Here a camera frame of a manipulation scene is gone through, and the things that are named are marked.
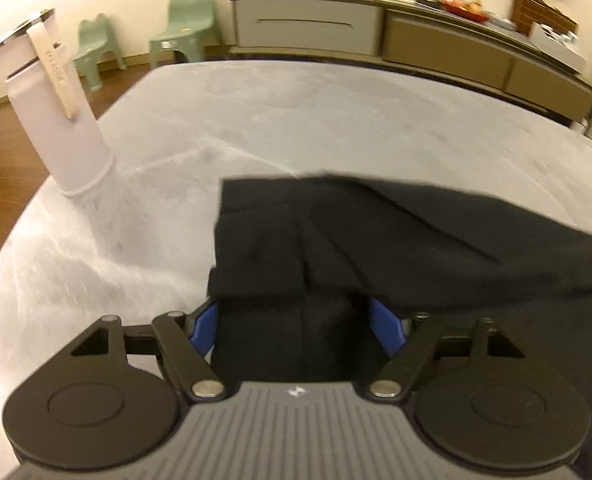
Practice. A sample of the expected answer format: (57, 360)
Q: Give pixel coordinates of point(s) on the red fruit tray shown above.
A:
(463, 6)

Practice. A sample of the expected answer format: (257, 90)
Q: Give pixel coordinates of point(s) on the white tray with cups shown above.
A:
(561, 47)

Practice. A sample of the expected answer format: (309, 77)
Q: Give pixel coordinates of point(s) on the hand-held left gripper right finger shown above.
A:
(385, 327)

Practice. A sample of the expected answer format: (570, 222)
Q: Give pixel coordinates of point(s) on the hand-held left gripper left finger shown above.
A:
(206, 327)

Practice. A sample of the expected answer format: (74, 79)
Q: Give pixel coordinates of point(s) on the black garment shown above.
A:
(401, 255)

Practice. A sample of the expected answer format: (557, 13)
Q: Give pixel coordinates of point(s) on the white insulated bottle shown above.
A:
(55, 105)

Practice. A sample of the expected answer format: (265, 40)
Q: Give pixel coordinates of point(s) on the brown woven box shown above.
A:
(541, 12)

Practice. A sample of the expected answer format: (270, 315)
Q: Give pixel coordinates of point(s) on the small green child chair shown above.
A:
(98, 47)

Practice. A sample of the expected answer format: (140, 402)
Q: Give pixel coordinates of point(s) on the grey long sideboard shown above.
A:
(401, 40)

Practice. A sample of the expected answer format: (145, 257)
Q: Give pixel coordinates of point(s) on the large green child chair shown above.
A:
(188, 22)

